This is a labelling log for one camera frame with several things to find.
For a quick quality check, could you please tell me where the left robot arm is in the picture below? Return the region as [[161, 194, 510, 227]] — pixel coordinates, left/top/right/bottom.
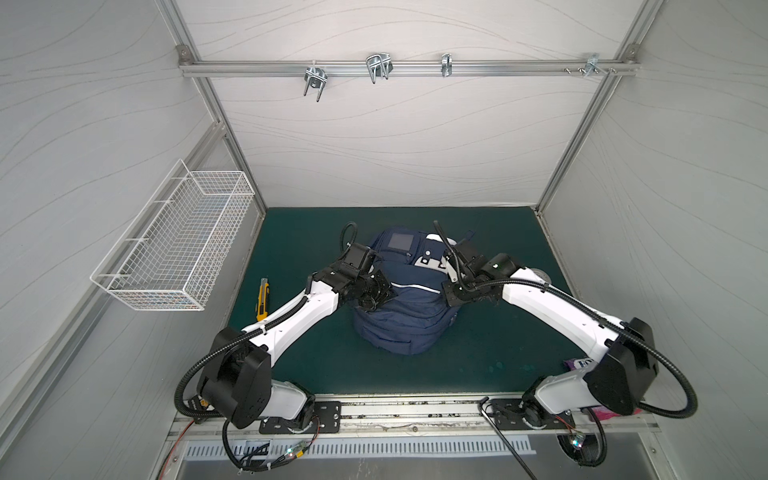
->
[[173, 241, 395, 431]]

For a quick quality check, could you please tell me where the black floor cable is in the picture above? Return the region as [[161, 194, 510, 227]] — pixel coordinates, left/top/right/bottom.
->
[[477, 395, 538, 480]]

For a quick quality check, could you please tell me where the yellow utility knife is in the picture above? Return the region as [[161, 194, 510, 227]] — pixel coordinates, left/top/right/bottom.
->
[[255, 277, 270, 322]]

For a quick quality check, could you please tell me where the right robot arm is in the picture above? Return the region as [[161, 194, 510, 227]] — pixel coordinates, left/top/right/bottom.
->
[[444, 240, 698, 428]]

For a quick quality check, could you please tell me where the left metal hook clamp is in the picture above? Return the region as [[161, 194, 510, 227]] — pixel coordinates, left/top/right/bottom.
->
[[303, 66, 328, 102]]

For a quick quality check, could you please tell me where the metal hook clamp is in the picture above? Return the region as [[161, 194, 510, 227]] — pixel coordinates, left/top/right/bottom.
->
[[365, 52, 393, 84], [303, 66, 328, 102], [563, 53, 618, 78]]

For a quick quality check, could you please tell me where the navy blue student backpack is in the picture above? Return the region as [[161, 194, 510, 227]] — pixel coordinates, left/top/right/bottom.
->
[[353, 226, 460, 355]]

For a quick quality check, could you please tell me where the green mat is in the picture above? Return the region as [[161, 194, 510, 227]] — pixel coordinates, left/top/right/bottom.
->
[[229, 207, 580, 395]]

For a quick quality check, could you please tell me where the middle metal hook clamp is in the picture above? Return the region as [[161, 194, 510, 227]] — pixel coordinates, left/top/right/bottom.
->
[[365, 52, 393, 84]]

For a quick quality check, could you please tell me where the clear tape roll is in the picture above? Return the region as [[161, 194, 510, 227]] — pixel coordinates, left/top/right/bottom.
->
[[532, 268, 552, 283]]

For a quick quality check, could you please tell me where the aluminium top rail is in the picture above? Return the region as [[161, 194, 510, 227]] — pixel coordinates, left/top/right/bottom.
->
[[179, 58, 641, 78]]

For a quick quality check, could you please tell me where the right metal hook clamp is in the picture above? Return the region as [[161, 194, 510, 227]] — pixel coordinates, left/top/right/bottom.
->
[[563, 53, 618, 78]]

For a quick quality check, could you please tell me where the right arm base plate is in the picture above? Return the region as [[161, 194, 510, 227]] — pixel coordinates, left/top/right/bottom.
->
[[483, 398, 575, 431]]

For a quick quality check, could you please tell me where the white wire basket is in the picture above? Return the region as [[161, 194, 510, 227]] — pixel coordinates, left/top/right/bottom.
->
[[90, 160, 254, 312]]

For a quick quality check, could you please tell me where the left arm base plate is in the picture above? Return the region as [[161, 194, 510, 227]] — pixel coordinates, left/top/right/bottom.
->
[[259, 400, 341, 434]]

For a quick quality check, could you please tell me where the small metal ring clamp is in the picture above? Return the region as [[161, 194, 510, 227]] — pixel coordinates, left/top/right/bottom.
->
[[441, 53, 453, 78]]

